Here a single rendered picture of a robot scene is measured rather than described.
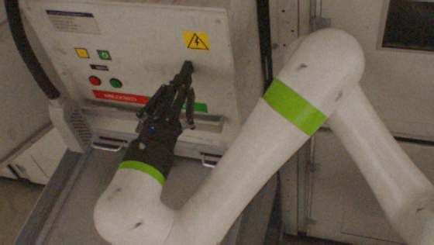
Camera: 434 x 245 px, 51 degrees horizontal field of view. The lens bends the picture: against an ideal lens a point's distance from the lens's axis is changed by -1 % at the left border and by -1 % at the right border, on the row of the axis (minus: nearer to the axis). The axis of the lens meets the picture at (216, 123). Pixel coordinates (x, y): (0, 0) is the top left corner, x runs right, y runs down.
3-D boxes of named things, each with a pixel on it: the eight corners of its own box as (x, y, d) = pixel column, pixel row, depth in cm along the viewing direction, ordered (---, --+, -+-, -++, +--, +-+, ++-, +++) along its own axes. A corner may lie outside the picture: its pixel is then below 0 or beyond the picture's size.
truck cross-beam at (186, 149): (255, 167, 128) (253, 155, 124) (84, 140, 143) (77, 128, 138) (259, 153, 131) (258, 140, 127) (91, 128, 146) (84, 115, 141)
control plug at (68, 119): (84, 153, 128) (60, 113, 115) (70, 151, 129) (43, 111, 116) (96, 132, 133) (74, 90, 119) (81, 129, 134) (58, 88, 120)
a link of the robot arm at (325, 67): (366, 56, 88) (316, 17, 87) (389, 56, 75) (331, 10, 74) (306, 131, 90) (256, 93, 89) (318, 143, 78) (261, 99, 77)
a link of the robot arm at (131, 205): (98, 222, 73) (74, 233, 81) (162, 256, 78) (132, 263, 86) (131, 150, 81) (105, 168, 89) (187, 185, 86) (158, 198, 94)
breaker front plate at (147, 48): (244, 157, 126) (223, 15, 89) (87, 132, 139) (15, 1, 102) (245, 153, 126) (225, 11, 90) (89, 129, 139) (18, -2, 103)
